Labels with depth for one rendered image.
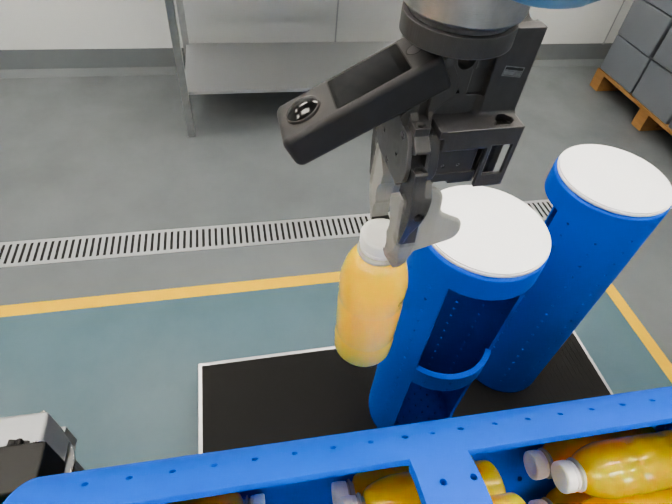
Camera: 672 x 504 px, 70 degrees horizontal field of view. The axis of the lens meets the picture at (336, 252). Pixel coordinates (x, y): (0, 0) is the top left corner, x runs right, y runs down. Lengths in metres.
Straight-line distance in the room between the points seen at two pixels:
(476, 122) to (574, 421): 0.41
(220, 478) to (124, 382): 1.52
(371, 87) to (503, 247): 0.76
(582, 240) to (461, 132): 1.01
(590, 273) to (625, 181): 0.24
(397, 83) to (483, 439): 0.41
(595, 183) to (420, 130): 1.02
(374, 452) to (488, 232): 0.63
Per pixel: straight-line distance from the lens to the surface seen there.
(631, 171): 1.43
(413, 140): 0.33
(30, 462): 0.85
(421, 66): 0.32
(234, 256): 2.33
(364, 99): 0.31
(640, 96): 4.10
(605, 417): 0.67
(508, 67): 0.34
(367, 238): 0.42
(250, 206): 2.58
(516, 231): 1.09
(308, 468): 0.54
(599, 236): 1.32
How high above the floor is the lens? 1.72
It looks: 47 degrees down
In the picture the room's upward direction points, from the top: 6 degrees clockwise
